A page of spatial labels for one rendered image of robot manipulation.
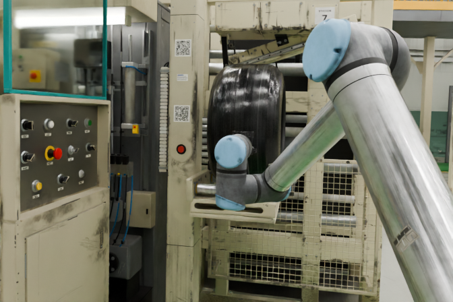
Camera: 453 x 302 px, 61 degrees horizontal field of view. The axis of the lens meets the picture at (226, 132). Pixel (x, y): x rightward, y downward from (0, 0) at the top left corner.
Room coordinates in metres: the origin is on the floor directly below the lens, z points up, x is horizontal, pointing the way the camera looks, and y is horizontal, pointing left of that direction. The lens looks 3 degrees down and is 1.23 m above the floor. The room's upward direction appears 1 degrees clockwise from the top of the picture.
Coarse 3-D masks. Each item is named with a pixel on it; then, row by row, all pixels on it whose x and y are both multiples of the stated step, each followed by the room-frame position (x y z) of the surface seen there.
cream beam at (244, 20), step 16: (288, 0) 1.88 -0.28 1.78; (304, 0) 1.86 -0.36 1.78; (320, 0) 1.85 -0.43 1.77; (336, 0) 1.83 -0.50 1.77; (224, 16) 1.93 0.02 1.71; (240, 16) 1.92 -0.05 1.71; (256, 16) 1.90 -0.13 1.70; (272, 16) 1.89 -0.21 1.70; (288, 16) 1.87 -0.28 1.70; (304, 16) 1.86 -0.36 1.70; (336, 16) 1.83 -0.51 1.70; (224, 32) 1.98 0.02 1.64; (240, 32) 1.97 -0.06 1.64; (256, 32) 1.96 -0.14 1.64; (272, 32) 1.95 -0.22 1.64; (288, 32) 1.94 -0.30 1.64; (304, 32) 1.93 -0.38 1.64
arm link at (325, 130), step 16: (400, 48) 0.72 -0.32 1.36; (400, 64) 0.73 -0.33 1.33; (400, 80) 0.76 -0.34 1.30; (320, 112) 0.94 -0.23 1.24; (304, 128) 1.00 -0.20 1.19; (320, 128) 0.93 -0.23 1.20; (336, 128) 0.91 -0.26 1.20; (304, 144) 0.98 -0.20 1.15; (320, 144) 0.95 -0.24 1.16; (288, 160) 1.04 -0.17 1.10; (304, 160) 1.01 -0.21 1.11; (256, 176) 1.16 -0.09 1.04; (272, 176) 1.11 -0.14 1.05; (288, 176) 1.07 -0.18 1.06; (272, 192) 1.13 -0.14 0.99; (288, 192) 1.17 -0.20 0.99
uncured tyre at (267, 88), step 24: (240, 72) 1.57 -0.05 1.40; (264, 72) 1.55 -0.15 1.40; (216, 96) 1.51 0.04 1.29; (240, 96) 1.48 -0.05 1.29; (264, 96) 1.47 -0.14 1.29; (216, 120) 1.48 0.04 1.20; (240, 120) 1.46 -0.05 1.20; (264, 120) 1.44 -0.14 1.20; (264, 144) 1.45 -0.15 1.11; (264, 168) 1.49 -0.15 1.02
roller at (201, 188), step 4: (196, 184) 1.62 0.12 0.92; (200, 184) 1.62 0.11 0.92; (204, 184) 1.62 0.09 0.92; (208, 184) 1.61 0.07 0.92; (212, 184) 1.61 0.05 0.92; (196, 188) 1.62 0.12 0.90; (200, 188) 1.61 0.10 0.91; (204, 188) 1.60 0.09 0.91; (208, 188) 1.60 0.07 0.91; (212, 188) 1.60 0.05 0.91; (196, 192) 1.62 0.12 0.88; (200, 192) 1.61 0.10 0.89; (204, 192) 1.60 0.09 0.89; (208, 192) 1.60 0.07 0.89; (212, 192) 1.60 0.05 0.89
